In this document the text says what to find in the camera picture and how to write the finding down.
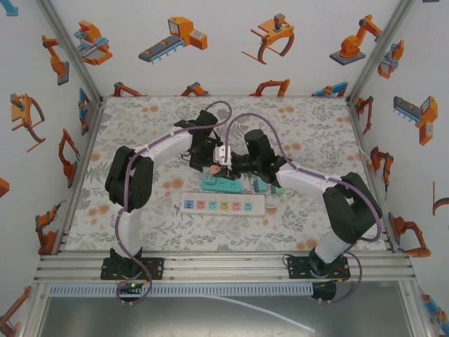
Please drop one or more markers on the floral table mat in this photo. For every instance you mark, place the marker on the floral table mat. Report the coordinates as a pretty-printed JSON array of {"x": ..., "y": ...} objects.
[{"x": 158, "y": 116}]

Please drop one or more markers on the white power strip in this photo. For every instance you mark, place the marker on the white power strip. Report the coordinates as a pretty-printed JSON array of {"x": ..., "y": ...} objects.
[{"x": 217, "y": 205}]

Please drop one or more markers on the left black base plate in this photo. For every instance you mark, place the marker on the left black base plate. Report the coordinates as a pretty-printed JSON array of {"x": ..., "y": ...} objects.
[{"x": 158, "y": 268}]

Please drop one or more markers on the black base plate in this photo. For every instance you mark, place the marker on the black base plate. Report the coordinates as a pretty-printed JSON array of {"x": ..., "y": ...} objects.
[
  {"x": 294, "y": 268},
  {"x": 158, "y": 268}
]

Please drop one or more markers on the aluminium frame rails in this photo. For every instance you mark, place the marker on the aluminium frame rails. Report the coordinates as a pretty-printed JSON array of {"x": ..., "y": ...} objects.
[{"x": 224, "y": 268}]

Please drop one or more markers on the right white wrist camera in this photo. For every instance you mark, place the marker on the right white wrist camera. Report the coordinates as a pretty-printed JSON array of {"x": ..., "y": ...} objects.
[{"x": 223, "y": 154}]

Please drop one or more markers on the aluminium side rail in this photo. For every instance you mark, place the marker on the aluminium side rail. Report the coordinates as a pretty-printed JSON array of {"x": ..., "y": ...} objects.
[
  {"x": 355, "y": 123},
  {"x": 79, "y": 168}
]

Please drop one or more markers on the teal triangular socket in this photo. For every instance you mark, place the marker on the teal triangular socket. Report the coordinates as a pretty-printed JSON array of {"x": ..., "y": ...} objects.
[{"x": 228, "y": 186}]

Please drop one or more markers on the aluminium frame leg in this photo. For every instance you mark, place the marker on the aluminium frame leg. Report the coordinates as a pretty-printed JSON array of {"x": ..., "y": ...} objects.
[
  {"x": 35, "y": 309},
  {"x": 415, "y": 309}
]

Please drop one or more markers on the aluminium corner post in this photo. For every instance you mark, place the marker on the aluminium corner post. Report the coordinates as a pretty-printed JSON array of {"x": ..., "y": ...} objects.
[
  {"x": 378, "y": 52},
  {"x": 71, "y": 52}
]

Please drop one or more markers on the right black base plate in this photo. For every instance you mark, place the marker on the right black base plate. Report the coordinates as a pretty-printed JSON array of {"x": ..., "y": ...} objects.
[{"x": 294, "y": 268}]

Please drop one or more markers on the green cube plug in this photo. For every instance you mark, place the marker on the green cube plug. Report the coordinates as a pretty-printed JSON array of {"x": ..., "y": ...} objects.
[
  {"x": 278, "y": 191},
  {"x": 209, "y": 180}
]

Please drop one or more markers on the teal cube plug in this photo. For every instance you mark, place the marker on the teal cube plug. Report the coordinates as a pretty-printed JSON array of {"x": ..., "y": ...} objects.
[{"x": 259, "y": 186}]

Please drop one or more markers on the salmon cube plug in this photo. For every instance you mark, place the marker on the salmon cube plug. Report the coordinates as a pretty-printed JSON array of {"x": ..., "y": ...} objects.
[{"x": 215, "y": 170}]

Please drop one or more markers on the black board with green LED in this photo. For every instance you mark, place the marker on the black board with green LED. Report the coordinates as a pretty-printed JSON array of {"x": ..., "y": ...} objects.
[{"x": 131, "y": 289}]

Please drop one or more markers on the black connector box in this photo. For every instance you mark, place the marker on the black connector box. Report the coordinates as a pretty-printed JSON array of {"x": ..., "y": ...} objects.
[{"x": 324, "y": 293}]

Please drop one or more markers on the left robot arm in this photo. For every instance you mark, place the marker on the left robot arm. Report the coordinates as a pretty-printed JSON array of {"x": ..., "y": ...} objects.
[{"x": 129, "y": 182}]

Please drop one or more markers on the grey metal sheet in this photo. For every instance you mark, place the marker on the grey metal sheet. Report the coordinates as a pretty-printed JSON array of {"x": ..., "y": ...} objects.
[{"x": 140, "y": 319}]

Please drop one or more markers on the white plastic tube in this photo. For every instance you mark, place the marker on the white plastic tube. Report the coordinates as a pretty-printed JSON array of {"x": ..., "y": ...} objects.
[{"x": 266, "y": 310}]

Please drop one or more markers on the grey corner bracket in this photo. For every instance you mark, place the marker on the grey corner bracket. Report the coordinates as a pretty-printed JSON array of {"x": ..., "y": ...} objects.
[{"x": 92, "y": 117}]

